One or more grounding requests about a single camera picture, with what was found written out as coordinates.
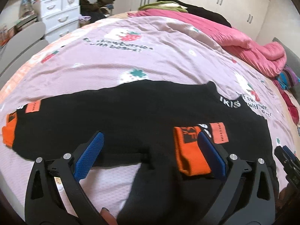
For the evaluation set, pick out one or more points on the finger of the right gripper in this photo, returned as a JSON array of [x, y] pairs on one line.
[[291, 155], [290, 168]]

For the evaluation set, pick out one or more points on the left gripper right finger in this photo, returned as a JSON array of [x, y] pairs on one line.
[[246, 195]]

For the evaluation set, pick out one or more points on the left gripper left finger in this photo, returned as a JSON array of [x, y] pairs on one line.
[[43, 204]]

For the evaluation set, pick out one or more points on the black sweater orange cuffs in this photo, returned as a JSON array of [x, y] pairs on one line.
[[155, 124]]

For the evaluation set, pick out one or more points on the dark clothes pile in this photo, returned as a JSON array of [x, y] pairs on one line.
[[98, 10]]

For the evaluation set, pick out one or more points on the left hand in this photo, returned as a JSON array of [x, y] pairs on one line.
[[108, 217]]

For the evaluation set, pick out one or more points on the red garment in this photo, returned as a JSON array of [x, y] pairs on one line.
[[291, 107]]

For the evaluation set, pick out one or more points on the striped colourful garment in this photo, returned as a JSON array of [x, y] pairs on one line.
[[287, 79]]

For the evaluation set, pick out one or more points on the grey quilted headboard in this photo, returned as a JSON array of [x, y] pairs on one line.
[[293, 61]]

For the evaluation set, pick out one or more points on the bright pink comforter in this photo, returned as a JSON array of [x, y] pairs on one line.
[[269, 59]]

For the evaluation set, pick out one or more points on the grey chair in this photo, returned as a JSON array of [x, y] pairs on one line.
[[20, 49]]

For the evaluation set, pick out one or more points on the pink strawberry print quilt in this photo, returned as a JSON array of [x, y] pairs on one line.
[[122, 51]]

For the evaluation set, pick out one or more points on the black garment on bed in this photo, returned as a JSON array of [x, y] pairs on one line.
[[201, 12]]

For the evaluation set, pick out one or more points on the white drawer cabinet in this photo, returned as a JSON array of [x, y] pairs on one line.
[[59, 16]]

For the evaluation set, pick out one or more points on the cluttered desk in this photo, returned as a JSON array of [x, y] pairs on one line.
[[9, 18]]

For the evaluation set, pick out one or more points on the olive green garment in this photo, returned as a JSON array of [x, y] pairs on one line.
[[164, 5]]

